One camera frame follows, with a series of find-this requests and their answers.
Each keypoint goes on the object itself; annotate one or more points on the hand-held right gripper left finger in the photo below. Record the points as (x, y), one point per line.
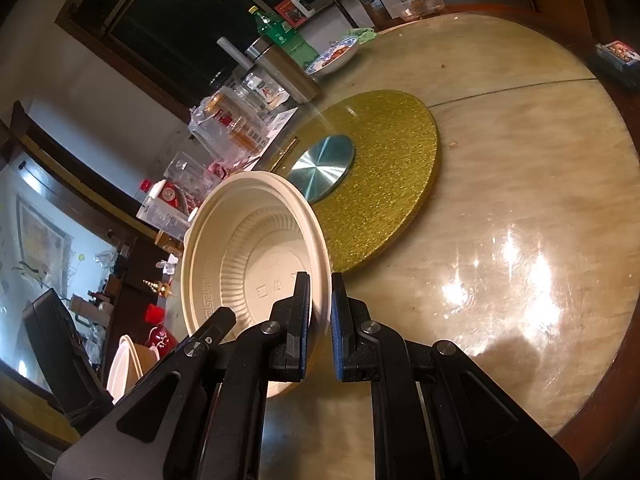
(300, 340)

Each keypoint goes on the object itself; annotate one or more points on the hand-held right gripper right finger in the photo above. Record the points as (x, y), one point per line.
(339, 340)

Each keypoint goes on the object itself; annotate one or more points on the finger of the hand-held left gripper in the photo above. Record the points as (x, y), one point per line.
(220, 322)

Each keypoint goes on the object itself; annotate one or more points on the red plate gold lettering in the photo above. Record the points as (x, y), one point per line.
(162, 340)

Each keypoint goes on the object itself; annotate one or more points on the cream ribbed bowl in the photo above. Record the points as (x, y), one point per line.
(240, 240)

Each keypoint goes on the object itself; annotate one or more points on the red cup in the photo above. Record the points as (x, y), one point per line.
(154, 315)

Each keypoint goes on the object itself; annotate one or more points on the gold pagoda ornament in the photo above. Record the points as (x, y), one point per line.
(160, 287)

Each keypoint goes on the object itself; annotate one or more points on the clear plastic wrapper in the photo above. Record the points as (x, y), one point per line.
(165, 265)

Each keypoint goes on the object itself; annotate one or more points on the amber jar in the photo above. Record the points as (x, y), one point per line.
(167, 242)

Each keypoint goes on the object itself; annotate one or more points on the red cap bottle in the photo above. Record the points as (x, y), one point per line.
(167, 192)

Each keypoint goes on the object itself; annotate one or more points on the black panel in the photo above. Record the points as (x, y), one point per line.
(55, 325)

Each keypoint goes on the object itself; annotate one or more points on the silver turntable disc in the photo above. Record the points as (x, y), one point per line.
(320, 170)

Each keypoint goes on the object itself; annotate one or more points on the gold pen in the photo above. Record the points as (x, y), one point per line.
(285, 152)

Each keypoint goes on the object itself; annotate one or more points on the gold glitter turntable mat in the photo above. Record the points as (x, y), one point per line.
(390, 160)

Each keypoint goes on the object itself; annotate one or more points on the glass door cabinet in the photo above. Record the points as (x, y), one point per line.
(40, 240)

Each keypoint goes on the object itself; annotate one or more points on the stainless steel thermos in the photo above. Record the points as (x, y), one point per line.
(290, 75)

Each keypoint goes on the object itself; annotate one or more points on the clear film roll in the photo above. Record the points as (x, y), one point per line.
(232, 50)

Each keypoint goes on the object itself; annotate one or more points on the blue patterned dish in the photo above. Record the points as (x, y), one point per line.
(332, 57)

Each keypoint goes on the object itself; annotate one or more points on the green plastic bottle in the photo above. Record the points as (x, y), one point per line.
(275, 27)

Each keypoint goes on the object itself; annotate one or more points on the dark window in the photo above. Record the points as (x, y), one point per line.
(175, 20)

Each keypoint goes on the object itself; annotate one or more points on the green cloth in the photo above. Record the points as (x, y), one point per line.
(362, 35)

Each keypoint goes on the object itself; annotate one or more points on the red box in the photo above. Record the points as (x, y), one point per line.
(285, 12)

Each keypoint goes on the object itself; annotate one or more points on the white spray bottle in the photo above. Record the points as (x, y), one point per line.
(305, 7)

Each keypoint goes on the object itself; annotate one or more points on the clear plastic food container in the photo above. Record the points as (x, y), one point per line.
(417, 2)

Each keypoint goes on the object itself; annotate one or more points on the patterned card box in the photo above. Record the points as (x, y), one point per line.
(620, 55)

